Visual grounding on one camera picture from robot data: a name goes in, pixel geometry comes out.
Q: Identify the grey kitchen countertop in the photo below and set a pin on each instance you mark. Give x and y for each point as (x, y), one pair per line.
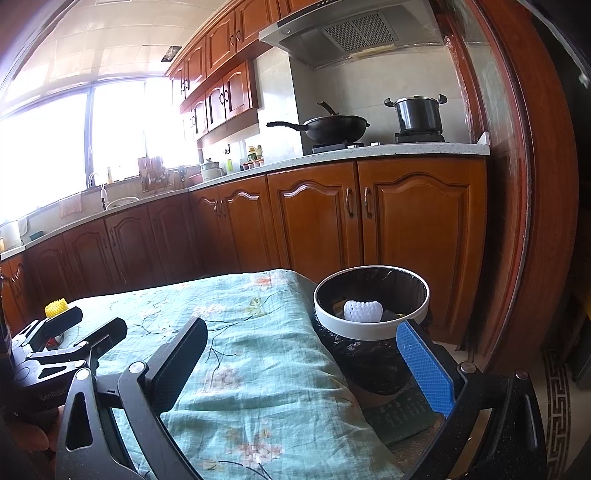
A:
(323, 159)

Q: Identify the white electric kettle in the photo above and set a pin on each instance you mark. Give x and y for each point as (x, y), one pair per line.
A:
(10, 234)

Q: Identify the person's left hand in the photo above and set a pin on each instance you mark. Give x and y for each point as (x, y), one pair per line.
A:
(37, 434)

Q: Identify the group of small jars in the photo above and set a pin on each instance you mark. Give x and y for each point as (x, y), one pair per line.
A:
(254, 158)

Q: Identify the wooden upper kitchen cabinets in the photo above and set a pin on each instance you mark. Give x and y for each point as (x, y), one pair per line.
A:
(221, 60)

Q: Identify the gas stove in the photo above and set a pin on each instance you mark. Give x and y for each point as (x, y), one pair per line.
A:
(332, 147)

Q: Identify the wooden kitchen cabinets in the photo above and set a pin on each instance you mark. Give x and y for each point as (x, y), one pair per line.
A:
(314, 221)
(221, 60)

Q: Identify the white rimmed trash bin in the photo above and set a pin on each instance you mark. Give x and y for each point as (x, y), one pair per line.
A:
(369, 328)

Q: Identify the black stock pot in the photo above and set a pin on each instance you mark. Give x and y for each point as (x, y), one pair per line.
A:
(418, 115)

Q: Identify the white lidded pot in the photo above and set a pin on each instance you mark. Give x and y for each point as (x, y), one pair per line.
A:
(211, 170)

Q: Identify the wooden lower kitchen cabinets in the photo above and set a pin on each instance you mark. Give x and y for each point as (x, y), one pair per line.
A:
(314, 221)

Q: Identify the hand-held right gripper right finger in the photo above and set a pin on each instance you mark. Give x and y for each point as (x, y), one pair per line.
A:
(425, 369)

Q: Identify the wooden door frame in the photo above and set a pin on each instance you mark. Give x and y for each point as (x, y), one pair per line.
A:
(517, 184)

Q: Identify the teal floral tablecloth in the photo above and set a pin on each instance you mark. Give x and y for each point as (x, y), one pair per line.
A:
(258, 360)

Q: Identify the dark green printed board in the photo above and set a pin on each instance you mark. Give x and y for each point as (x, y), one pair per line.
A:
(401, 415)

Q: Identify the steel range hood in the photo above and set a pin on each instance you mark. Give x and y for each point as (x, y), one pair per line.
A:
(355, 32)

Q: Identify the utensil rack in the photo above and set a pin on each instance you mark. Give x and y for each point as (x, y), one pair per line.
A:
(152, 173)

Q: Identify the chrome sink faucet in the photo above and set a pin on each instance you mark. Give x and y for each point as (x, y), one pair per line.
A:
(97, 184)

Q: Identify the white foam fruit net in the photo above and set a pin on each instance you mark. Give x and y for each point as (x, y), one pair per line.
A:
(364, 310)

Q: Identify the kitchen window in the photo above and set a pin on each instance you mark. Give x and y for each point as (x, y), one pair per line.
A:
(51, 138)

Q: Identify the black bin bag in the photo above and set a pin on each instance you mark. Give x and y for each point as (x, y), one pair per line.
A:
(364, 364)

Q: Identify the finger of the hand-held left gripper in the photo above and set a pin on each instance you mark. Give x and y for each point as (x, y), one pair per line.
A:
(108, 332)
(64, 319)

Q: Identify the yellow foam fruit net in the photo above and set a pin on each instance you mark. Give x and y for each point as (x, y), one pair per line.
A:
(56, 308)

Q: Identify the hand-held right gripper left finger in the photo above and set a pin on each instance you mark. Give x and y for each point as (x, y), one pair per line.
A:
(180, 364)

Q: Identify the black wok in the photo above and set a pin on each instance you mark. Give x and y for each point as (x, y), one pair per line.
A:
(337, 129)

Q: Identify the pale hanging towel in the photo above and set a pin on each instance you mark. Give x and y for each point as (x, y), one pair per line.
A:
(70, 206)

